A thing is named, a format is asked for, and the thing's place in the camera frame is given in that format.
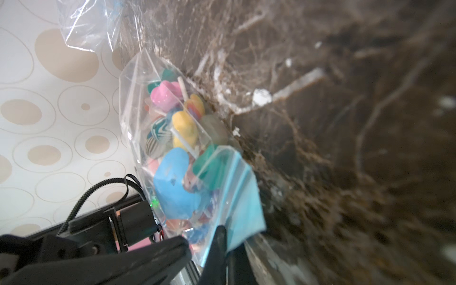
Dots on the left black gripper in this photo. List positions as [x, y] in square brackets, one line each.
[87, 253]

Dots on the candy ziploc bag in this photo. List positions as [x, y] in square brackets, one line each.
[90, 24]
[193, 174]

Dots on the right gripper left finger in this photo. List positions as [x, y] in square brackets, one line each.
[214, 272]

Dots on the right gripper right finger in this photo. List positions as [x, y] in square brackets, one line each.
[239, 268]

